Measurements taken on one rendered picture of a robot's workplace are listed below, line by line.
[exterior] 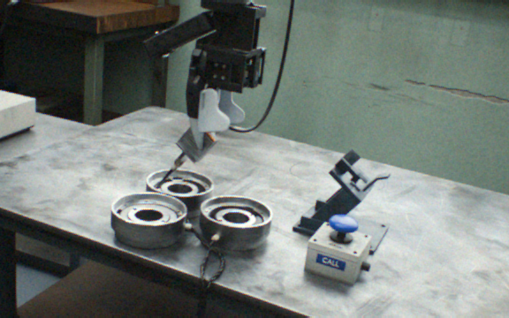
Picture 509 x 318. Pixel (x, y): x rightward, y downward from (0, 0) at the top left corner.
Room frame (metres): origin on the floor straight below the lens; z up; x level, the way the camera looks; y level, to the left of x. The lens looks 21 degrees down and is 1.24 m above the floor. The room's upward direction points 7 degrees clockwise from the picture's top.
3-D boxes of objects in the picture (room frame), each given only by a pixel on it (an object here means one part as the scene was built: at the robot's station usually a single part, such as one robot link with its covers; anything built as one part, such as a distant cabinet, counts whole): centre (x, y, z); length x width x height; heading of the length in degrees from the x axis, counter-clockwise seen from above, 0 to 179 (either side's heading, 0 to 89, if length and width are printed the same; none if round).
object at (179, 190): (0.92, 0.11, 0.82); 0.10 x 0.10 x 0.04
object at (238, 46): (0.87, 0.06, 1.07); 0.09 x 0.08 x 0.12; 69
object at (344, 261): (0.78, -0.14, 0.82); 0.08 x 0.07 x 0.05; 68
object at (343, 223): (0.78, -0.13, 0.85); 0.04 x 0.04 x 0.05
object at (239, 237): (0.84, 0.02, 0.82); 0.10 x 0.10 x 0.04
